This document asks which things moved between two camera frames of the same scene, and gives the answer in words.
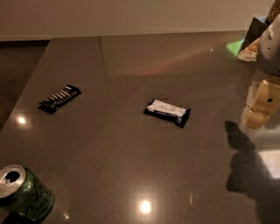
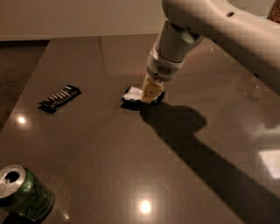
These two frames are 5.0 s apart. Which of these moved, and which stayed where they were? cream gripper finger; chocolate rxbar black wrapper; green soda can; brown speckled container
Moved: cream gripper finger
Stayed: green soda can; chocolate rxbar black wrapper; brown speckled container
